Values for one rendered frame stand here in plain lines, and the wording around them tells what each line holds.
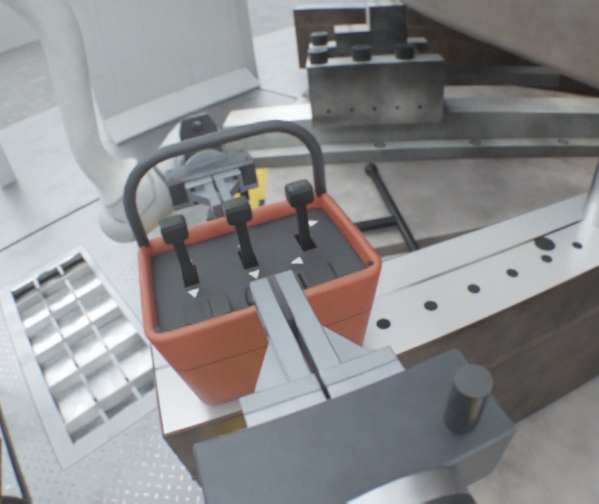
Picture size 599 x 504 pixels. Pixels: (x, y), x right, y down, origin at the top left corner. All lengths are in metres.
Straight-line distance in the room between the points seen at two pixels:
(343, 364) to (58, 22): 0.61
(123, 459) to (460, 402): 1.16
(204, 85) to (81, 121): 2.77
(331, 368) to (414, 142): 1.43
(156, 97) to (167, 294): 2.99
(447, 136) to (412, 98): 0.24
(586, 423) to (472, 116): 1.11
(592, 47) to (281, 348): 0.61
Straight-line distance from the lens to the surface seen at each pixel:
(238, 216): 0.36
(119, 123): 3.20
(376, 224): 1.20
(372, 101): 1.46
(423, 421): 0.19
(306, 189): 0.37
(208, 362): 0.36
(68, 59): 0.71
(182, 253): 0.38
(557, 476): 0.85
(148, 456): 1.26
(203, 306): 0.35
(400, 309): 0.49
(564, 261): 0.60
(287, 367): 0.22
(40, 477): 1.39
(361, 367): 0.22
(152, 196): 0.80
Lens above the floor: 1.04
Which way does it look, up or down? 39 degrees down
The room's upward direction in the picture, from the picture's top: 8 degrees counter-clockwise
